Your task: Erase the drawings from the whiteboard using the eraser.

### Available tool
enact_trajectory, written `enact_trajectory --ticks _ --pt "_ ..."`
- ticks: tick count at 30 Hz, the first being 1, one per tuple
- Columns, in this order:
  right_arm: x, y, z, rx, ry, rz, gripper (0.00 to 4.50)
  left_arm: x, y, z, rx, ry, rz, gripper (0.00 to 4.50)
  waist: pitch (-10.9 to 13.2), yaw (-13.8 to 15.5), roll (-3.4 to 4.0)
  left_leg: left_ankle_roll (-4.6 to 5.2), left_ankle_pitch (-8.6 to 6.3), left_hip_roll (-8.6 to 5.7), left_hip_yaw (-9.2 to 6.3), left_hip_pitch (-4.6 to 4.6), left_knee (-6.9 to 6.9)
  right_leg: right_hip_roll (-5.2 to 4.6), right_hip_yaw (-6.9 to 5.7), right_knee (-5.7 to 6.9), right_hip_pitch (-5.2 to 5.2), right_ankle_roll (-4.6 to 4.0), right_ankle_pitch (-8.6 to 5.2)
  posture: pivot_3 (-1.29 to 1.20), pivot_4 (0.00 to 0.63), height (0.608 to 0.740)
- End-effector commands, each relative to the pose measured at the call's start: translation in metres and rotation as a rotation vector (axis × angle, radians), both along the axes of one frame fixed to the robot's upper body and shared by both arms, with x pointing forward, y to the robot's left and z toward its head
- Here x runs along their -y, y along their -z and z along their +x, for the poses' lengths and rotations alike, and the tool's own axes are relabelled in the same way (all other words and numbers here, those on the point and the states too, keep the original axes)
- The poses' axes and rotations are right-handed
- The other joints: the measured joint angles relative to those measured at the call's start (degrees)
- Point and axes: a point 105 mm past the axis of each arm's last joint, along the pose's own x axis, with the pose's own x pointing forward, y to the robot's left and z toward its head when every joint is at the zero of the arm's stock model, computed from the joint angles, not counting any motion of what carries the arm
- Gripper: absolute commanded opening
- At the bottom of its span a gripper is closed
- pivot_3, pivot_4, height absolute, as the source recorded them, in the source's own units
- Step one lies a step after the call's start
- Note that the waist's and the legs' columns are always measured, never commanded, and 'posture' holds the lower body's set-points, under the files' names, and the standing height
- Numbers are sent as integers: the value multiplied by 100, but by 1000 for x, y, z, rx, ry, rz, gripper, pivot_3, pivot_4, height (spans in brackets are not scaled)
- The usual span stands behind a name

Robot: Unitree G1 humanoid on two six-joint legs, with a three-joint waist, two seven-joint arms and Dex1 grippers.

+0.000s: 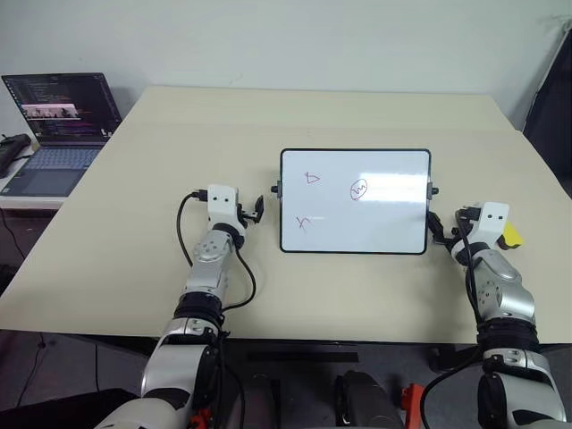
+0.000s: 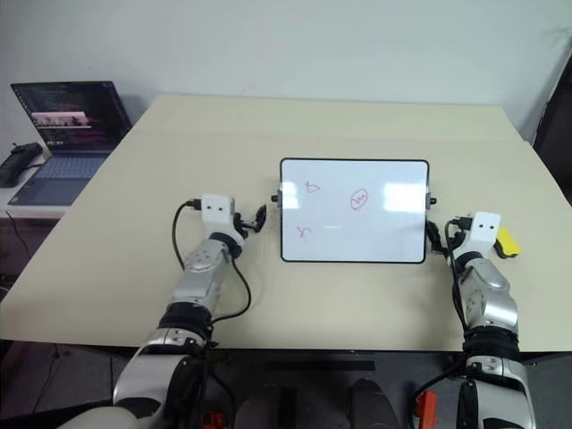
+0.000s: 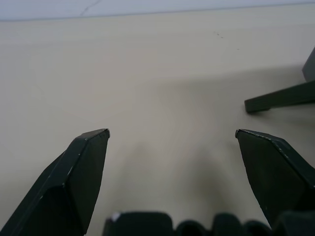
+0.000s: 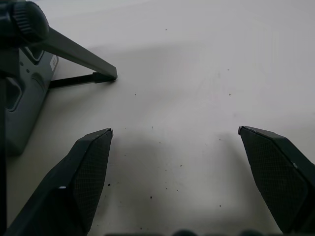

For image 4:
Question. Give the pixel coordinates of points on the grey plastic device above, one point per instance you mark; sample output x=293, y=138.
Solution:
x=27, y=98

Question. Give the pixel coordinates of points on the black round clamp knob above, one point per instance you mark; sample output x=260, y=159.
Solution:
x=27, y=19

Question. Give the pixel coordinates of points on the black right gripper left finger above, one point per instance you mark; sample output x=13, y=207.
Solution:
x=73, y=182

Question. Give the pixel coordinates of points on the black thin brace bar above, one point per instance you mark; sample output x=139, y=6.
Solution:
x=71, y=80

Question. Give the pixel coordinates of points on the black upright easel post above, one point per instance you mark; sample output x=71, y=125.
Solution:
x=2, y=127

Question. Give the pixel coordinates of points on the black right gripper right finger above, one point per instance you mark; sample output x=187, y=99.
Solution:
x=280, y=177

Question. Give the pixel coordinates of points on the grey easel stand leg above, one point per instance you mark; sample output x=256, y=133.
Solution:
x=86, y=55

